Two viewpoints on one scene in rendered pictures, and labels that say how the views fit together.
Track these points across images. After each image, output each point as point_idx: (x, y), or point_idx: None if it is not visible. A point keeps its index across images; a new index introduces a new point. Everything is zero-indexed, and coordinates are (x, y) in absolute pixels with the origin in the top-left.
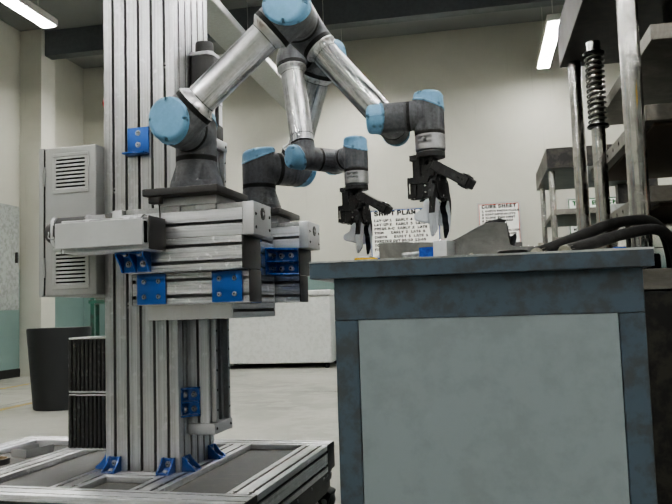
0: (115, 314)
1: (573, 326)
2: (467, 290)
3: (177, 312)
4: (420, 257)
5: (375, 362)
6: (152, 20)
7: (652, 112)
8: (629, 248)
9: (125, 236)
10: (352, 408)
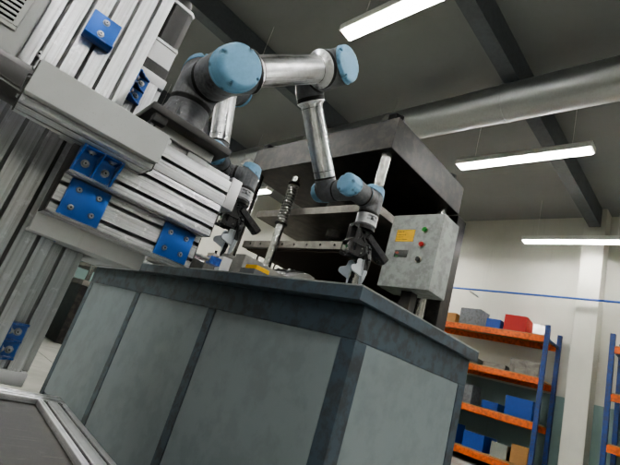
0: None
1: (444, 387)
2: (417, 346)
3: (76, 237)
4: (412, 314)
5: (365, 384)
6: None
7: None
8: (473, 349)
9: (141, 142)
10: (343, 421)
